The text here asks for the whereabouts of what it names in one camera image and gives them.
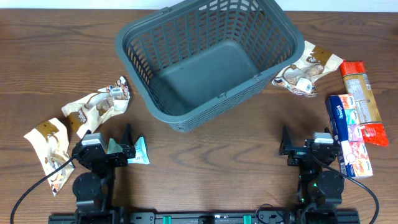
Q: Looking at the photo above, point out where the blue Kleenex tissue pack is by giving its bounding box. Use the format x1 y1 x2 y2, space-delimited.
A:
326 94 373 179

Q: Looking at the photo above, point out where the beige snack bag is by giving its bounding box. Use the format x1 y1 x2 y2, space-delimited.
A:
272 41 343 98
24 118 75 196
62 76 130 138

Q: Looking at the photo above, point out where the grey plastic basket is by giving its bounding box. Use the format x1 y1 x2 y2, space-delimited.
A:
115 0 304 132

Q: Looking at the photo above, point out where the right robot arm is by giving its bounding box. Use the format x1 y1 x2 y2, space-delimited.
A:
279 126 344 223

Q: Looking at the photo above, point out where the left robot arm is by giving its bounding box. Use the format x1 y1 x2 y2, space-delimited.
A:
72 124 136 223

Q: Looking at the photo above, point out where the teal snack packet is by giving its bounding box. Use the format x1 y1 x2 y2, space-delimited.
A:
107 136 150 165

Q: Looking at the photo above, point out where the red spaghetti packet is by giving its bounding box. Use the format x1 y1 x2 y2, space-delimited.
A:
340 60 389 146

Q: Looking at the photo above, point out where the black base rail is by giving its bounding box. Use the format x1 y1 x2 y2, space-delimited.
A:
47 208 361 224

